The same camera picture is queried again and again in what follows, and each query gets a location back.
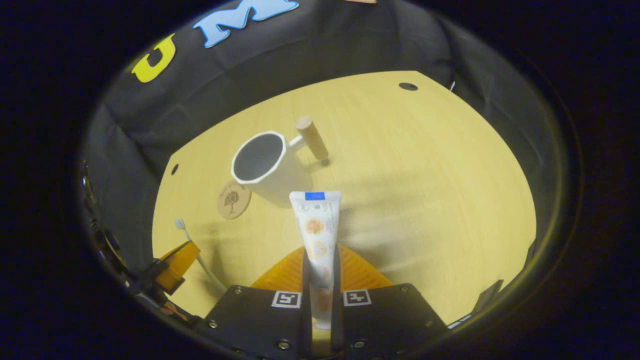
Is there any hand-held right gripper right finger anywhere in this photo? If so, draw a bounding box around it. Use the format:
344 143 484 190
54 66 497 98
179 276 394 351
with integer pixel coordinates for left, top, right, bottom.
332 244 449 358

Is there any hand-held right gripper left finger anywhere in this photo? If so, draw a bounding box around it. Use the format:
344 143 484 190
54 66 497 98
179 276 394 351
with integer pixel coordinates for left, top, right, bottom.
202 245 314 360

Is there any round wooden coaster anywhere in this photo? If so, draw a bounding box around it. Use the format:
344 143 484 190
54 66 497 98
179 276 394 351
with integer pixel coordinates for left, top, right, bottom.
217 180 252 220

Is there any white cup with wooden handle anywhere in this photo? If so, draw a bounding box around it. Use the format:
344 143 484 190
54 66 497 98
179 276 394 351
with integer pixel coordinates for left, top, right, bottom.
231 116 330 208

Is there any black backdrop cloth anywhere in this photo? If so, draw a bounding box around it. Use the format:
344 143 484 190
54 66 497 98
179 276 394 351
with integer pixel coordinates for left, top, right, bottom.
80 0 566 281

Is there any white toothbrush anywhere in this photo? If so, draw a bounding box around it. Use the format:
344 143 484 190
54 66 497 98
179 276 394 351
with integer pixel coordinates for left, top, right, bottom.
173 218 228 294

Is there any white toothpaste tube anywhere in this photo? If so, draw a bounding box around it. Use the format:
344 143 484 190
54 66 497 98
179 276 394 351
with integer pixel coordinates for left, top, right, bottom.
289 191 343 331

